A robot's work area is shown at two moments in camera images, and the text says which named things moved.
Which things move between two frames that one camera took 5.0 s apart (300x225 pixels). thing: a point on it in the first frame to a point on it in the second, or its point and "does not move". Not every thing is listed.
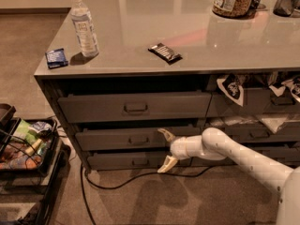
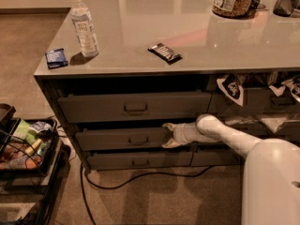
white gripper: [178, 148] to [180, 134]
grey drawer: [123, 160] does not move
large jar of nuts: [233, 1] does not move
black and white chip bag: [231, 85] does not move
